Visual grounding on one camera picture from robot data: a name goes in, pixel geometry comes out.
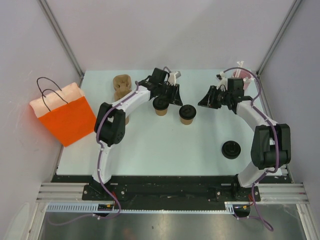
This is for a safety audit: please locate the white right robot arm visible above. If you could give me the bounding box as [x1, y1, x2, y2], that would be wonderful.
[197, 77, 292, 201]

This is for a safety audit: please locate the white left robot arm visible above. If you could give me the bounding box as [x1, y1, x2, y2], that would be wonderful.
[92, 68, 183, 200]

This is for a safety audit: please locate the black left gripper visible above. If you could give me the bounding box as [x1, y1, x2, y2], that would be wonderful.
[158, 83, 183, 107]

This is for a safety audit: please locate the brown paper cup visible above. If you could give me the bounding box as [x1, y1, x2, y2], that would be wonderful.
[154, 108, 168, 117]
[180, 117, 194, 125]

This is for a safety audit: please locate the stack of black lids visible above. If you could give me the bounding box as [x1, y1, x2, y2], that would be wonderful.
[221, 140, 241, 160]

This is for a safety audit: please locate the white cable duct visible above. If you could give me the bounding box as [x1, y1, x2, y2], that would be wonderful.
[46, 201, 234, 214]

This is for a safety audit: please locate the black cup lid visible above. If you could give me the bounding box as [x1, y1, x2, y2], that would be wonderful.
[152, 96, 169, 111]
[179, 104, 197, 120]

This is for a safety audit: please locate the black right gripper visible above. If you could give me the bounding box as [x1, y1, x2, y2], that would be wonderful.
[198, 85, 232, 110]

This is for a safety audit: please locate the pink cylindrical holder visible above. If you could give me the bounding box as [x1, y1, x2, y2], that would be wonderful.
[232, 69, 253, 91]

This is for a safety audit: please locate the brown pulp cup carrier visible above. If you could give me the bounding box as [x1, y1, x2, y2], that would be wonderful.
[113, 74, 132, 101]

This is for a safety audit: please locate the orange paper bag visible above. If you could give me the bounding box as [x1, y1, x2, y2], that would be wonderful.
[29, 82, 96, 147]

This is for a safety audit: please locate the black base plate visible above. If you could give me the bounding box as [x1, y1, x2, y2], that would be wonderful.
[51, 174, 293, 202]

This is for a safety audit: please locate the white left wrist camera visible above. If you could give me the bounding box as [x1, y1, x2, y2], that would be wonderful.
[167, 71, 181, 86]

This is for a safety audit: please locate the stack of brown paper cups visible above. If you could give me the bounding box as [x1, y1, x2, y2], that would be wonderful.
[125, 116, 130, 125]

